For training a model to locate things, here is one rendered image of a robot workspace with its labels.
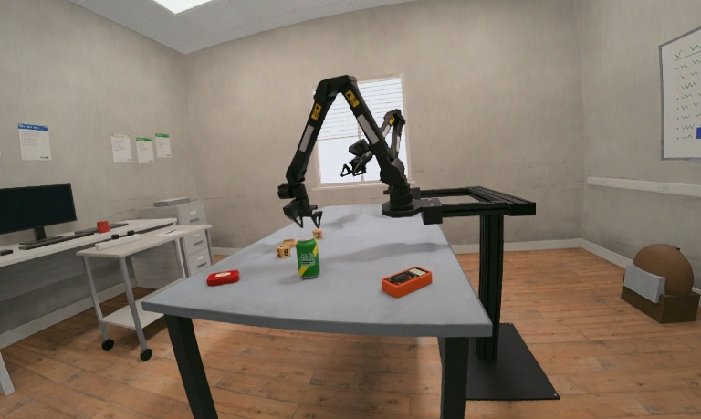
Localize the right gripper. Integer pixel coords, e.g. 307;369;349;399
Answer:
340;160;368;177

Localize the red mint tin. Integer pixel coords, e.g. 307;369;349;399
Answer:
207;270;239;287

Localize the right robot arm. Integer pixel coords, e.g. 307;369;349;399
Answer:
348;108;406;162

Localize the orange digital multimeter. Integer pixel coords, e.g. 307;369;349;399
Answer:
382;267;432;298

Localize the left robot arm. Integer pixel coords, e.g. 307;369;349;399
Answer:
277;75;414;219

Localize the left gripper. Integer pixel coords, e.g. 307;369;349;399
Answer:
293;204;323;229

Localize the green and yellow drink can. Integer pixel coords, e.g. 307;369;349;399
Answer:
296;235;320;278

